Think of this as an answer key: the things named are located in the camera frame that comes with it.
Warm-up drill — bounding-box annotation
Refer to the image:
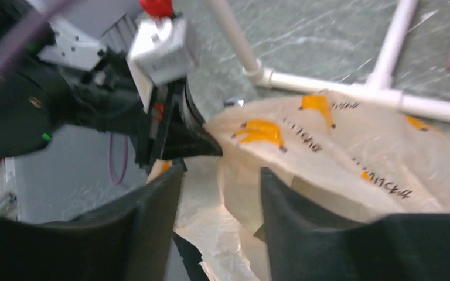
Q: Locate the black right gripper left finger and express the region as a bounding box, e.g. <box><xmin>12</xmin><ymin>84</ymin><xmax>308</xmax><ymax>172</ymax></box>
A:
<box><xmin>0</xmin><ymin>165</ymin><xmax>183</xmax><ymax>280</ymax></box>

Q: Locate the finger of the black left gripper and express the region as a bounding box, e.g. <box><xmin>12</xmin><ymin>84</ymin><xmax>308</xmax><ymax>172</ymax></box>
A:
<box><xmin>162</xmin><ymin>79</ymin><xmax>223</xmax><ymax>160</ymax></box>

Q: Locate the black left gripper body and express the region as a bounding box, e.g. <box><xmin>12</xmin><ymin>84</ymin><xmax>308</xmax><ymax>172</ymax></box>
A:
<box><xmin>58</xmin><ymin>50</ymin><xmax>179</xmax><ymax>166</ymax></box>

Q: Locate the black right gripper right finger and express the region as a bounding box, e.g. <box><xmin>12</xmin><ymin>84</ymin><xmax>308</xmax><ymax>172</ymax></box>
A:
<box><xmin>260</xmin><ymin>167</ymin><xmax>450</xmax><ymax>280</ymax></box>

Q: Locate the translucent orange plastic bag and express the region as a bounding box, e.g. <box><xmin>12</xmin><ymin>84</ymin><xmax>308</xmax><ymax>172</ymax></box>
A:
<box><xmin>175</xmin><ymin>91</ymin><xmax>450</xmax><ymax>280</ymax></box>

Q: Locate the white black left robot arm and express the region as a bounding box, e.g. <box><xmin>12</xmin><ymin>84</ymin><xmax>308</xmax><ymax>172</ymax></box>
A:
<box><xmin>0</xmin><ymin>1</ymin><xmax>222</xmax><ymax>166</ymax></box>

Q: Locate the silver open-end wrench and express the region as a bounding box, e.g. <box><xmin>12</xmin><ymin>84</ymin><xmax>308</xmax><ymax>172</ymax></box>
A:
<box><xmin>223</xmin><ymin>97</ymin><xmax>245</xmax><ymax>107</ymax></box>

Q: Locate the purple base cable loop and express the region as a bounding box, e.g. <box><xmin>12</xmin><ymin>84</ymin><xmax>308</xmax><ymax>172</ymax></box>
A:
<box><xmin>108</xmin><ymin>133</ymin><xmax>129</xmax><ymax>186</ymax></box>

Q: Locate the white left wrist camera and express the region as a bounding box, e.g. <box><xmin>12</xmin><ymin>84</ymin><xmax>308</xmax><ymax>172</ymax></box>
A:
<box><xmin>127</xmin><ymin>1</ymin><xmax>199</xmax><ymax>113</ymax></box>

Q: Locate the white PVC pipe frame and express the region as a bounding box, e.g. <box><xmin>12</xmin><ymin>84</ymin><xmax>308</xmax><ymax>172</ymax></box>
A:
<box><xmin>193</xmin><ymin>1</ymin><xmax>450</xmax><ymax>123</ymax></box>

